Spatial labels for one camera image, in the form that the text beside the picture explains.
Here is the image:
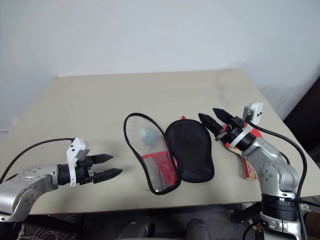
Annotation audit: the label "dark cabinet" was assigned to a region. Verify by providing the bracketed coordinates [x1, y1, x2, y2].
[282, 74, 320, 161]

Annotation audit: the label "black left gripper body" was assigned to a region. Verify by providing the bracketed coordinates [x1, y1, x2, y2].
[74, 155, 98, 186]

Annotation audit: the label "black table leg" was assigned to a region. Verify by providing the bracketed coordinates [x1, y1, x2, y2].
[231, 202, 251, 225]

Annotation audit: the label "red black paddle case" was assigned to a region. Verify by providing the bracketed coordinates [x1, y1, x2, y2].
[123, 112, 216, 196]

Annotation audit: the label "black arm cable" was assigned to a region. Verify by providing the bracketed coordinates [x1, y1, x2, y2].
[0, 137, 77, 185]
[246, 119, 310, 240]

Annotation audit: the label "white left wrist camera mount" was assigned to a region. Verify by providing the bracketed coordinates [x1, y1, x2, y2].
[65, 136, 92, 189]

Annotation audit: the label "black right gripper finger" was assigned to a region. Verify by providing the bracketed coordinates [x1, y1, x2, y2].
[197, 112, 224, 141]
[212, 107, 235, 126]

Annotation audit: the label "blue grey soft sponge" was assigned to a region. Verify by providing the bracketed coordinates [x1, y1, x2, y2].
[138, 126, 160, 151]

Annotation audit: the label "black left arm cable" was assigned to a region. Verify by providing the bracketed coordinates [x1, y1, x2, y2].
[0, 137, 77, 185]

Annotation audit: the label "red table tennis paddle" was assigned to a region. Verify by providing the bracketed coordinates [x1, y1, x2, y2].
[223, 127, 263, 181]

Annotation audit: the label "tangled white floor cables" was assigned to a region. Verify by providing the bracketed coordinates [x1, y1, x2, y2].
[18, 223, 85, 240]

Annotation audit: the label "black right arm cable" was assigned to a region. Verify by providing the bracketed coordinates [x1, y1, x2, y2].
[246, 119, 310, 240]

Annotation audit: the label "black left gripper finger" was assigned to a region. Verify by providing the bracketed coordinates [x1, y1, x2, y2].
[92, 168, 124, 185]
[89, 154, 115, 165]

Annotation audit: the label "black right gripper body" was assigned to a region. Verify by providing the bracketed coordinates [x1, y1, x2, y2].
[216, 117, 248, 144]

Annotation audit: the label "dark rounded shape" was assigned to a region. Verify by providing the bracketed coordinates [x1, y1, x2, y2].
[121, 221, 156, 240]

